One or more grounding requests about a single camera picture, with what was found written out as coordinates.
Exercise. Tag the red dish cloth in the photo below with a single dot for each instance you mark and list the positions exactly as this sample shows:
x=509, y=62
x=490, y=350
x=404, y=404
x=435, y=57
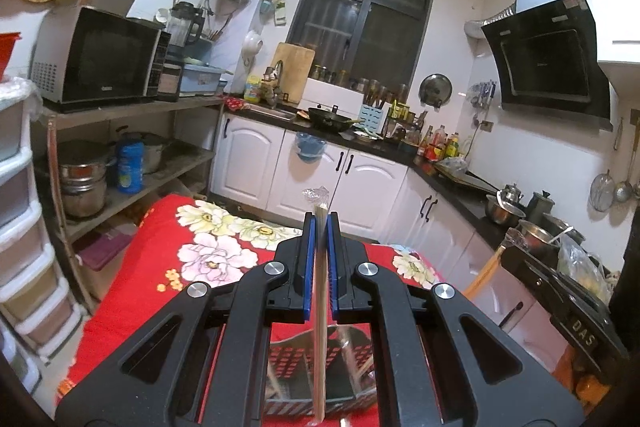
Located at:
x=235, y=104

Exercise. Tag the steel bowl on counter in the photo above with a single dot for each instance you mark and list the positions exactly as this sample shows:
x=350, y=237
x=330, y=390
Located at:
x=502, y=213

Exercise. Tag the steel tray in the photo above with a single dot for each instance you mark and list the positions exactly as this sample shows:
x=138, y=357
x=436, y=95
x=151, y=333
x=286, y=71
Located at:
x=465, y=179

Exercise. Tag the clear plastic bag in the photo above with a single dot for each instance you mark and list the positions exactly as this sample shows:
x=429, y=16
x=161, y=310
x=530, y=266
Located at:
x=582, y=267

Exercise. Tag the stacked steel stockpots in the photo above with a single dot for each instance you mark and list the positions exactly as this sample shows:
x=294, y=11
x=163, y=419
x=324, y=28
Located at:
x=82, y=177

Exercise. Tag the row of condiment bottles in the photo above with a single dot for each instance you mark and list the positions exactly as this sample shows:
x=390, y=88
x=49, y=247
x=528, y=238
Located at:
x=435, y=144

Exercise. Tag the red floral blanket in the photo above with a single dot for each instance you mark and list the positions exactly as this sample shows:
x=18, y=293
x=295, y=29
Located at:
x=165, y=267

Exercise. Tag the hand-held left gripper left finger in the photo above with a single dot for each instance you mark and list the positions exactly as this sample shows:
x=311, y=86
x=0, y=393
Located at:
x=310, y=277

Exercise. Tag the chopstick pair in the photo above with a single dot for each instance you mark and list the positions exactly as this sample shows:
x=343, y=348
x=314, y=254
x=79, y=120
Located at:
x=320, y=307

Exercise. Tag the white hanging dish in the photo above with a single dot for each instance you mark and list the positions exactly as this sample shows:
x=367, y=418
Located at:
x=252, y=46

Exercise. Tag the glass blender jug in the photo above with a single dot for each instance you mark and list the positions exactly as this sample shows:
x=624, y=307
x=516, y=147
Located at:
x=184, y=27

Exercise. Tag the row of glass jars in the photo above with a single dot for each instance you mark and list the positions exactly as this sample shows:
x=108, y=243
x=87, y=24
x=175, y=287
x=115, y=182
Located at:
x=345, y=79

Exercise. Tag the blue plastic bottle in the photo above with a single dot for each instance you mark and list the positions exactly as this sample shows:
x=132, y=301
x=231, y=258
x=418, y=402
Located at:
x=130, y=164

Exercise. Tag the black wok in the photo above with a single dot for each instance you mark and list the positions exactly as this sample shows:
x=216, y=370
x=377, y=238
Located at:
x=330, y=119

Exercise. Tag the white wall cabinet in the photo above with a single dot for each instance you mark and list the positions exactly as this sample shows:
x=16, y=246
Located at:
x=617, y=7

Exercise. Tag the plastic drawer unit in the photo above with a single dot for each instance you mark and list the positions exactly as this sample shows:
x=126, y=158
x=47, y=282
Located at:
x=25, y=227

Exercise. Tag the dark framed window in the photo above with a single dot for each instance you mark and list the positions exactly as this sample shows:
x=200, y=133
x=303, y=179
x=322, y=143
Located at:
x=390, y=32

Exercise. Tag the wooden cutting board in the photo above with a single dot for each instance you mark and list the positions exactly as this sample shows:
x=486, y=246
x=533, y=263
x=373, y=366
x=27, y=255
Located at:
x=295, y=72

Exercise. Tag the light blue dish box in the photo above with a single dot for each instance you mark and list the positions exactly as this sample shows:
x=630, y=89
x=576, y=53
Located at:
x=202, y=79

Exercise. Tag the small steel teapot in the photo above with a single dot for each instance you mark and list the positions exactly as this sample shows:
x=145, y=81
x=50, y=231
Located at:
x=510, y=196

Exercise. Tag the black microwave oven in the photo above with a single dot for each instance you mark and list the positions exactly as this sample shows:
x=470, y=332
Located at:
x=105, y=57

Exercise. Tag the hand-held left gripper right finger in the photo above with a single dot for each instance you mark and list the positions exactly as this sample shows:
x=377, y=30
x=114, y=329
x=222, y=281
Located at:
x=332, y=277

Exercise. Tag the red plastic basin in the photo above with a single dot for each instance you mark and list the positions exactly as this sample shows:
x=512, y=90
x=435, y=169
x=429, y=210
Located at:
x=9, y=57

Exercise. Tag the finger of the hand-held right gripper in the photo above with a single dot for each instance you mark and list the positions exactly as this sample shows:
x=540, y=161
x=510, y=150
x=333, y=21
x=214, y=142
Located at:
x=545, y=279

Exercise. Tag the pink flat box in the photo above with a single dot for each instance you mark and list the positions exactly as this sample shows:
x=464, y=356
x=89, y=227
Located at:
x=107, y=244

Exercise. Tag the wooden shelf rack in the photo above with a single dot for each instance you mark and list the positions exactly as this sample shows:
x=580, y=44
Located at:
x=150, y=107

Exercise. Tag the light blue knife block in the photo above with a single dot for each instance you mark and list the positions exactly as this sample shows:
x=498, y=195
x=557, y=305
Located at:
x=375, y=117

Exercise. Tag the hanging kitchen utensils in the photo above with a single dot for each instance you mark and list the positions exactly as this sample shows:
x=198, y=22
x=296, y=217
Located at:
x=484, y=97

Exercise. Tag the dark lattice utensil holder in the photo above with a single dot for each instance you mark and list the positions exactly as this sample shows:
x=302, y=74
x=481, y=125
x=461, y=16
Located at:
x=290, y=357

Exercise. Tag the white kitchen cabinets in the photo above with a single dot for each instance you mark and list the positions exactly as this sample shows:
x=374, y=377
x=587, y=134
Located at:
x=370, y=182

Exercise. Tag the metal faucet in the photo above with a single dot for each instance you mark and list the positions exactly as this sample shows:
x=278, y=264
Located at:
x=274, y=82

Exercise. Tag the dark kettle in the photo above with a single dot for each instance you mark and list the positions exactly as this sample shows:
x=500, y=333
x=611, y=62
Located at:
x=540, y=207

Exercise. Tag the steel lid on wall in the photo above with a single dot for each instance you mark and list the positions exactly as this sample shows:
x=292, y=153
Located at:
x=436, y=91

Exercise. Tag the silver exhaust duct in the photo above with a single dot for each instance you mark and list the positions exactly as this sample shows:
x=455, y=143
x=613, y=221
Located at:
x=492, y=19

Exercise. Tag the black range hood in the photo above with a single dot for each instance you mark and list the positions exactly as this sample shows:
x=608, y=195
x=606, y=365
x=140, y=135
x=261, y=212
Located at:
x=545, y=62

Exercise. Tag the steel ladle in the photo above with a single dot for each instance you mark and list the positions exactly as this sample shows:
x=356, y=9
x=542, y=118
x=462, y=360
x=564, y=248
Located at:
x=622, y=191

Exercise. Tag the wooden spoon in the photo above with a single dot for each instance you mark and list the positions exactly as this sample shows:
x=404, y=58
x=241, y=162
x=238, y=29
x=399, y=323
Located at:
x=485, y=274

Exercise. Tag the wrapped chopsticks bundle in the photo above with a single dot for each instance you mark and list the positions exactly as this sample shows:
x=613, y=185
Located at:
x=356, y=359

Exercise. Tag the large steel pots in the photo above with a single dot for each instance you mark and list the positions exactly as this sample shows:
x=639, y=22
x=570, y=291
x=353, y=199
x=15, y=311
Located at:
x=537, y=237

